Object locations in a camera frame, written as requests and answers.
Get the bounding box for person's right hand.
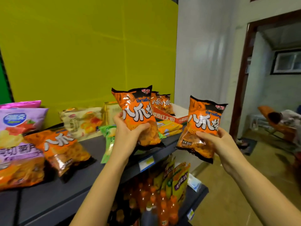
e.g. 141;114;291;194
196;127;249;178

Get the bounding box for lime yellow back panel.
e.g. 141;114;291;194
0;0;179;130

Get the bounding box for green back panel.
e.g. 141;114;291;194
0;48;13;105

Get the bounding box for red white cardboard box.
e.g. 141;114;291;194
151;103;189;126

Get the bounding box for white plastic packet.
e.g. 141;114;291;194
187;173;203;193

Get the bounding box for orange lounge chair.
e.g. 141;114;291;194
257;105;298;143

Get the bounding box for magenta snack bag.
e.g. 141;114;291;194
0;100;42;110

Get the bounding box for dark grey shelf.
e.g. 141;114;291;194
0;124;186;226

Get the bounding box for row of orange drink bottles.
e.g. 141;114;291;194
109;175;180;226

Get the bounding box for person's right forearm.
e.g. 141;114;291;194
231;162;301;226

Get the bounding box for brown door frame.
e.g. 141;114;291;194
229;9;301;140

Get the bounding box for person's left hand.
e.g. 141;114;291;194
110;112;151;166

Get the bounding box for purple Copico chip bags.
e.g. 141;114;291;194
0;107;49;171

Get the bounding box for dark floor mat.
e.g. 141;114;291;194
236;137;258;156

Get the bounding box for person's left forearm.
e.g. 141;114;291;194
69;154;127;226

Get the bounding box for dark framed window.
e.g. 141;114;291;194
270;48;301;76

